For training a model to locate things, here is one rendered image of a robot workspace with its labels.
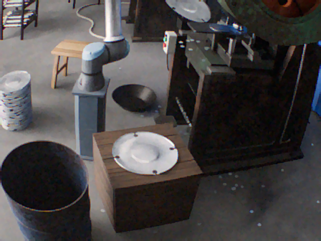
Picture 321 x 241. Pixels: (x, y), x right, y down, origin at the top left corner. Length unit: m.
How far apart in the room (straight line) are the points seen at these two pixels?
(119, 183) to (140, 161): 0.17
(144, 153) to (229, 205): 0.61
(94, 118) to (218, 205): 0.81
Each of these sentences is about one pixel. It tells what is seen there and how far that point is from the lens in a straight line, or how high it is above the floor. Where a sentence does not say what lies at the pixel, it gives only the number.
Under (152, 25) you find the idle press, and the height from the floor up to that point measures 0.16.
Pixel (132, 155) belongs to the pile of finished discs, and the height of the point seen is 0.36.
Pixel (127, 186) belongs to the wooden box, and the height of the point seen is 0.35.
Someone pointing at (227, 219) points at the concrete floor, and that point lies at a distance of 2.00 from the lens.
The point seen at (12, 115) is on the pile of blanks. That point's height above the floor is 0.13.
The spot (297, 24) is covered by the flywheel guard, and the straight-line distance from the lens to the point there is 1.72.
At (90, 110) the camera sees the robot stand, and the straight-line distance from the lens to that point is 2.02.
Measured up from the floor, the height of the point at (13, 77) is 0.32.
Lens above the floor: 1.49
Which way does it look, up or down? 35 degrees down
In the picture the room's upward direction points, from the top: 7 degrees clockwise
